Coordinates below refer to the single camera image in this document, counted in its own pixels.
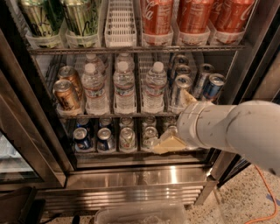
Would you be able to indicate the red cola can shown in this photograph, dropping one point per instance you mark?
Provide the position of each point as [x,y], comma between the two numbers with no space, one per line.
[156,16]
[233,15]
[193,15]

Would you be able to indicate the fridge door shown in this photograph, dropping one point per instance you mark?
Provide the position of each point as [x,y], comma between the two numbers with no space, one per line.
[252,73]
[17,124]

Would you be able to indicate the red cola can right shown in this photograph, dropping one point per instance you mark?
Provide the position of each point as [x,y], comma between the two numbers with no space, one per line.
[233,15]

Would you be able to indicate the silver green can middle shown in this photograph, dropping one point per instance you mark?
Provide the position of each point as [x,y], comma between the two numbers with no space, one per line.
[150,136]

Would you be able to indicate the gold can front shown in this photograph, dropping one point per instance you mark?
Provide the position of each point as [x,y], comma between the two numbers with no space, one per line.
[66,95]

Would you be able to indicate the red cola can middle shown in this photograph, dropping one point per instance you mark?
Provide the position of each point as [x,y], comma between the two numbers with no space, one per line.
[193,15]

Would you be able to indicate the top wire shelf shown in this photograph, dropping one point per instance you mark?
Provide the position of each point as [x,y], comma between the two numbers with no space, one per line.
[139,49]

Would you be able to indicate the rear water bottle middle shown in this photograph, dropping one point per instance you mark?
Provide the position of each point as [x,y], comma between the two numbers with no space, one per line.
[125,57]

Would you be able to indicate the silver green can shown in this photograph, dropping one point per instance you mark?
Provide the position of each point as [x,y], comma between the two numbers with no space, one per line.
[150,136]
[127,139]
[172,128]

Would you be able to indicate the rear water bottle left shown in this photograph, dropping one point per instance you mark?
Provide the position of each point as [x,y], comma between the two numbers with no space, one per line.
[94,59]

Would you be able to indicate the red cola can left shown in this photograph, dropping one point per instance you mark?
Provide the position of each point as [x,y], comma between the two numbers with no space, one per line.
[156,16]

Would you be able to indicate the blue pepsi can right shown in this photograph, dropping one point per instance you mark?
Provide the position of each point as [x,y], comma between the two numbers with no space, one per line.
[105,140]

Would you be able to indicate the blue pepsi can left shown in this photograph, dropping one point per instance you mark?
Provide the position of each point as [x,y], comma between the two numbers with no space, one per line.
[82,138]

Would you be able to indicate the gold can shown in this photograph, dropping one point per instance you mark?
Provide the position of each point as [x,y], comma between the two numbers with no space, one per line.
[70,74]
[66,95]

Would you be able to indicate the blue silver can front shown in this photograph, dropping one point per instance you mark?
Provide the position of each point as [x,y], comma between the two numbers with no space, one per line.
[213,87]

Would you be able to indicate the silver can right rear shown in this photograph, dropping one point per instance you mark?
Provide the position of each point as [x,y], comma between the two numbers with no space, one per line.
[204,71]

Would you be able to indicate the clear water bottle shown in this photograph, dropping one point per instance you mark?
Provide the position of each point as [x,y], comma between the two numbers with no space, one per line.
[154,88]
[124,86]
[94,88]

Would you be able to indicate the silver green can left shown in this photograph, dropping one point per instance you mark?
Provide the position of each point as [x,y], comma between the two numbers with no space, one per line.
[127,139]

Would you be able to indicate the blue pepsi can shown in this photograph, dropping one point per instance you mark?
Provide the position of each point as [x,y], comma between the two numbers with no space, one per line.
[82,138]
[105,140]

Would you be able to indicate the silver green can right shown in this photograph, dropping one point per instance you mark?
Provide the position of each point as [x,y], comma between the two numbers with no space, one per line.
[172,128]

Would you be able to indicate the fridge door right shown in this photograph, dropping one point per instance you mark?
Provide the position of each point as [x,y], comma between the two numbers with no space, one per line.
[252,73]

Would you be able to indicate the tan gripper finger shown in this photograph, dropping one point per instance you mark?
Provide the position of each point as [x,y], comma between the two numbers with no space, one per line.
[168,142]
[188,98]

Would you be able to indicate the clear plastic bin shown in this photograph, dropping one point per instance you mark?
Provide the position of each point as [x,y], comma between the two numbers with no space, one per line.
[143,213]

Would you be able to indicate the middle wire shelf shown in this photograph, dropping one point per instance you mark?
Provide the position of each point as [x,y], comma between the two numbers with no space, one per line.
[68,115]

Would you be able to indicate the fridge door left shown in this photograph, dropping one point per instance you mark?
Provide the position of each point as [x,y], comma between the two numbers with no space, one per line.
[17,124]

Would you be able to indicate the wire shelf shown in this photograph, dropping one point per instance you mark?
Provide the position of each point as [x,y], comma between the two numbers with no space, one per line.
[139,49]
[68,115]

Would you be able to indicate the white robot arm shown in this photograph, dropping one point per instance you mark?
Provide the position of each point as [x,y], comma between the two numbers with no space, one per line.
[250,129]

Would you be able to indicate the gold can rear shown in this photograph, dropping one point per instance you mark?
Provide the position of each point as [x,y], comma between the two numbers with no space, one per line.
[70,74]

